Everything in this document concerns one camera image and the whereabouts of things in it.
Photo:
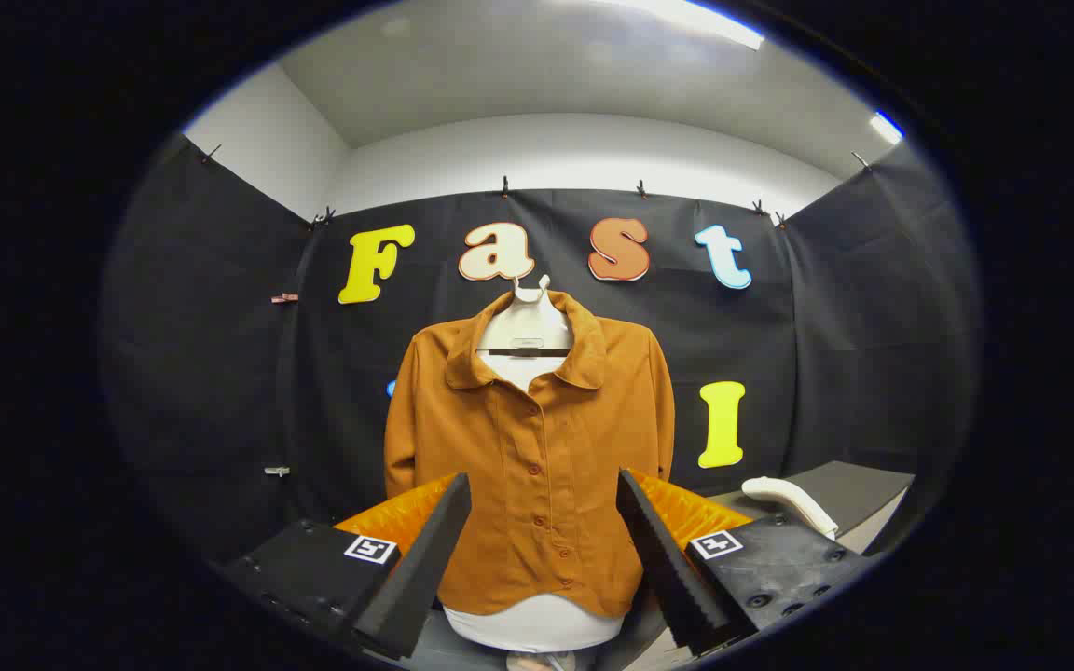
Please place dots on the white garment form hanger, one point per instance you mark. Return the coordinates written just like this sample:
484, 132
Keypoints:
530, 321

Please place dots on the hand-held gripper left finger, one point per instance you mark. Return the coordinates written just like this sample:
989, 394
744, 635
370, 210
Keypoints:
425, 568

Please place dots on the white garment steamer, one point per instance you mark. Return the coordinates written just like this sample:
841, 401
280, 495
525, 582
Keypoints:
793, 499

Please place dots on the long ceiling light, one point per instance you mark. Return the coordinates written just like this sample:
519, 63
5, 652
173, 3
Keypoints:
695, 19

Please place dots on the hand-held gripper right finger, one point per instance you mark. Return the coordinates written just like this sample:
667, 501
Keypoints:
663, 568

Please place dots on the small ceiling light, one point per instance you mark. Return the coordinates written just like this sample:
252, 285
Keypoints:
885, 127

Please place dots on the orange button-up jacket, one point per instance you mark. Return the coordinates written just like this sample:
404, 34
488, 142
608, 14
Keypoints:
546, 466

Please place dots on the row of black clips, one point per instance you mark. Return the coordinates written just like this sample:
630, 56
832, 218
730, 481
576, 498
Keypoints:
504, 187

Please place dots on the silver clip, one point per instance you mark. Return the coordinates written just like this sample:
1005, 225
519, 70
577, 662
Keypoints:
277, 471

